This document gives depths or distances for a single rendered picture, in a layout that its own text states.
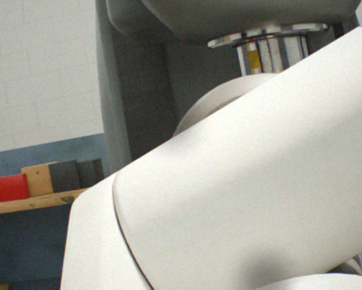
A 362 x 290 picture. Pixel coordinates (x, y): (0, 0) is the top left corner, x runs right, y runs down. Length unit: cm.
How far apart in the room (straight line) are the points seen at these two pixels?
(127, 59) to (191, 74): 8
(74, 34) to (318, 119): 459
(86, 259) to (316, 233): 7
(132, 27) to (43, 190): 377
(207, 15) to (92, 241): 21
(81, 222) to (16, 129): 464
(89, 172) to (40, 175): 33
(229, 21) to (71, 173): 386
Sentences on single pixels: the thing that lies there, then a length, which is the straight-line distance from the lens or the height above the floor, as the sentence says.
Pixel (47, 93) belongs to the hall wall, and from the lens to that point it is 478.
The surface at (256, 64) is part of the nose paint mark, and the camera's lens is 43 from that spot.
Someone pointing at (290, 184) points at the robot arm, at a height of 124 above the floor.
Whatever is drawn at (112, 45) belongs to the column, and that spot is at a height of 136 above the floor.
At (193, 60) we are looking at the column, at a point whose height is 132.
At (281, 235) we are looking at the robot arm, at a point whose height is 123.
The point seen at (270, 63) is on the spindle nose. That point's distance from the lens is 42.
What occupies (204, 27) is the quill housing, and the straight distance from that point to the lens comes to 39.
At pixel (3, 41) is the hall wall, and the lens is 490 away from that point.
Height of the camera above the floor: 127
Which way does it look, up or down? 3 degrees down
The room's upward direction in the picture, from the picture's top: 10 degrees counter-clockwise
